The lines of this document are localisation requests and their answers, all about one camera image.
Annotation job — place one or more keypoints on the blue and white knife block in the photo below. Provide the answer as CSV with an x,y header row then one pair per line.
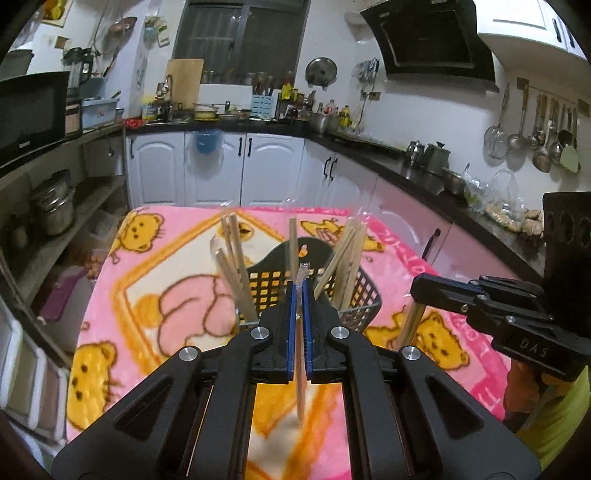
x,y
263,106

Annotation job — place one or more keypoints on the blue plastic bucket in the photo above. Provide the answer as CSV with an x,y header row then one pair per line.
x,y
207,141

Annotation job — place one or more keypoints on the purple plastic box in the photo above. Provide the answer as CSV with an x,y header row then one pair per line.
x,y
64,295

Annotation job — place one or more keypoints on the blender with dark jug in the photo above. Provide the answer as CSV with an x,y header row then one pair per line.
x,y
78,69

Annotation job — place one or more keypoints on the white corner cabinet door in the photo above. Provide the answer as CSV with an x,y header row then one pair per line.
x,y
351,184

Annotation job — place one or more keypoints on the white wall cabinet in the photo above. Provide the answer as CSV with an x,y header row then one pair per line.
x,y
521,23

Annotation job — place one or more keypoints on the wooden shelf unit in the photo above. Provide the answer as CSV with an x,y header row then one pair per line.
x,y
46,256

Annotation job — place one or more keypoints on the stack of steel pots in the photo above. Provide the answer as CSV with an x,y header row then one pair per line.
x,y
55,207

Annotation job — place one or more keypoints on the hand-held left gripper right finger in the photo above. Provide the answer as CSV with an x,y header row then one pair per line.
x,y
308,341

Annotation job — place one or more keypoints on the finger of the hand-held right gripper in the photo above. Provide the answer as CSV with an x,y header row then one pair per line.
x,y
438,293
508,287

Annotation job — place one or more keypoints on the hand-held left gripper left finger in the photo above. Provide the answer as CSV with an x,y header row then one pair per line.
x,y
290,341

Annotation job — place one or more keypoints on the yellow bowl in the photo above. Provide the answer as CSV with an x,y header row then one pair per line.
x,y
205,113

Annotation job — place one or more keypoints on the bunch of wooden chopsticks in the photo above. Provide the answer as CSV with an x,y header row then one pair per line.
x,y
236,277

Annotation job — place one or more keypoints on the dark kitchen window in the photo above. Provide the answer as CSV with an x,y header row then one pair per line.
x,y
240,41

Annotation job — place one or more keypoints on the black microwave oven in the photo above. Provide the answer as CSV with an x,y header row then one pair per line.
x,y
27,115

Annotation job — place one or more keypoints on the grey metal box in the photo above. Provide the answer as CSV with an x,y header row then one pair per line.
x,y
105,157

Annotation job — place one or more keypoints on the green plastic utensil holder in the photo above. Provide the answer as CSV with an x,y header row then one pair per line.
x,y
277,257

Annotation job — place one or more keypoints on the yellow oil bottle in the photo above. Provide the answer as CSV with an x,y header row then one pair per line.
x,y
346,117

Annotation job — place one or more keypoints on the hanging pale green spatula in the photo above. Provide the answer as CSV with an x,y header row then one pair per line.
x,y
571,157

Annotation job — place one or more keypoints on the steel kettle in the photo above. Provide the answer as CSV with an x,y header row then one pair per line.
x,y
414,154

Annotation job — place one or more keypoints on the person's yellow-green clothing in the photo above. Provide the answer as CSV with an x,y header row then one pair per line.
x,y
563,415

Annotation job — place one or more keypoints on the single wooden chopstick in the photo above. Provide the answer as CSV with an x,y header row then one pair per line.
x,y
411,323
301,397

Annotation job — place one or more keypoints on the hanging frying pan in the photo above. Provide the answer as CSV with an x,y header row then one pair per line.
x,y
122,24

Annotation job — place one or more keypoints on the steel sink faucet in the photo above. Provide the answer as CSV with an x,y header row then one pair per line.
x,y
167,92

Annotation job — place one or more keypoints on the clear plastic bag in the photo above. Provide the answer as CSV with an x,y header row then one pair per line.
x,y
498,194

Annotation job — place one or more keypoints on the pink printed bear blanket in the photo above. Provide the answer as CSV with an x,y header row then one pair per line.
x,y
152,277

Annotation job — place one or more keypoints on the plastic storage drawers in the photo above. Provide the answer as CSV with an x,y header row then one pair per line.
x,y
32,378

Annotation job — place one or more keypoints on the steel pot with lid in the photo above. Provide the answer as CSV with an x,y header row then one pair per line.
x,y
436,158

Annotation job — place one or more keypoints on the hanging steel pan lid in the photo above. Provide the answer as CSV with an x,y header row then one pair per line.
x,y
321,72

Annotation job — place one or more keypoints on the hanging steel ladle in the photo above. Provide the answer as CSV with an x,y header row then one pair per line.
x,y
541,159
517,141

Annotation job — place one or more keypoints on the heap of garlic and ginger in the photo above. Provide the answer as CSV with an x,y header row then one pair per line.
x,y
526,224

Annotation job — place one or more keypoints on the blue plastic crate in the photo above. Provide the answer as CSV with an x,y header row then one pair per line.
x,y
99,113

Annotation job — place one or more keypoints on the black range hood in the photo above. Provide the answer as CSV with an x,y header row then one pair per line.
x,y
429,37

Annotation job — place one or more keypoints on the wooden cutting board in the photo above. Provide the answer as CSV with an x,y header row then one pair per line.
x,y
187,83

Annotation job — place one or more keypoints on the black kitchen countertop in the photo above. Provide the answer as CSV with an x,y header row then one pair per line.
x,y
388,164

